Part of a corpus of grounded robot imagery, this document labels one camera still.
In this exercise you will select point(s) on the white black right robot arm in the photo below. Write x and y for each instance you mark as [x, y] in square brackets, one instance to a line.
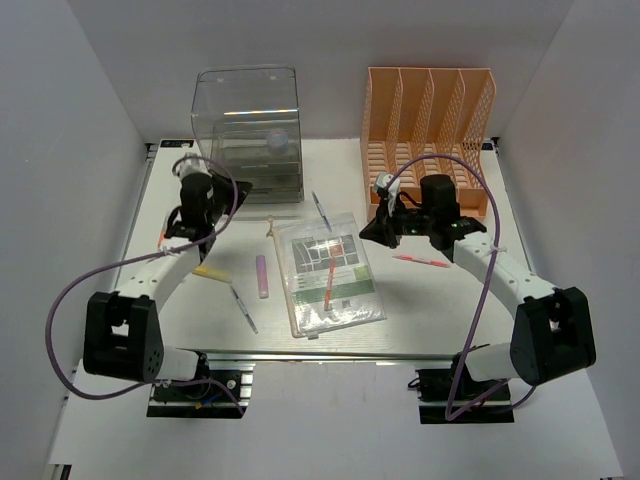
[552, 334]

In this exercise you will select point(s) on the clear grey drawer organizer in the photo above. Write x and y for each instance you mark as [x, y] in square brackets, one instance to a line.
[233, 109]

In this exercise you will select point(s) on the clear mesh zipper pouch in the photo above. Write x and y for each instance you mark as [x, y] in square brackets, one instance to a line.
[326, 276]

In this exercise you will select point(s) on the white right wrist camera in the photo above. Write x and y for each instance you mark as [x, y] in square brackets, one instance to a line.
[386, 185]

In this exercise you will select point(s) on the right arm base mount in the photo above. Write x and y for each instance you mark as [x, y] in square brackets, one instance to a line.
[433, 386]

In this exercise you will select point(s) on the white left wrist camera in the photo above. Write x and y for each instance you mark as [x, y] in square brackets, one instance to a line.
[187, 165]

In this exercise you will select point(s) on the clear paper clip tub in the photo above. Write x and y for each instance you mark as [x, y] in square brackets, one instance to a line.
[277, 141]

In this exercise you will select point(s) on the purple highlighter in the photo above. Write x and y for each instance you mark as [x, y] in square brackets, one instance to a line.
[262, 277]

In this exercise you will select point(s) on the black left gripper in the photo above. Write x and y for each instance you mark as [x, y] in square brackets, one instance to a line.
[224, 184]

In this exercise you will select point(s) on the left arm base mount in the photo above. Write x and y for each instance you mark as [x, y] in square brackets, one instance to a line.
[205, 401]

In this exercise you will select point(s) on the orange file rack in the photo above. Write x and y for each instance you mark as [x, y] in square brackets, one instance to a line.
[413, 111]

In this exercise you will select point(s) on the blue white pen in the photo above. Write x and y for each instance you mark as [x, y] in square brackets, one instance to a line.
[321, 211]

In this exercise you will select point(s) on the grey white pen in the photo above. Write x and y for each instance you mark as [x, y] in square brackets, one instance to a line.
[244, 310]

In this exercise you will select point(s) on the orange red pen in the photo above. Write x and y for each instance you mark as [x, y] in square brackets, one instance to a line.
[328, 292]

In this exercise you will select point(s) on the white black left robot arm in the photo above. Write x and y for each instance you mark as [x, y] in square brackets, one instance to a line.
[122, 332]

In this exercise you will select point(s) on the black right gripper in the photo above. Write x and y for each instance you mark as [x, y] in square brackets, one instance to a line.
[377, 232]

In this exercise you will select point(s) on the pink red pen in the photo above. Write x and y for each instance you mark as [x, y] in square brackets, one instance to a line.
[424, 261]

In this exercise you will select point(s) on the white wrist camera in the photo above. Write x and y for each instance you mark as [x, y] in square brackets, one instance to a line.
[386, 185]
[187, 165]

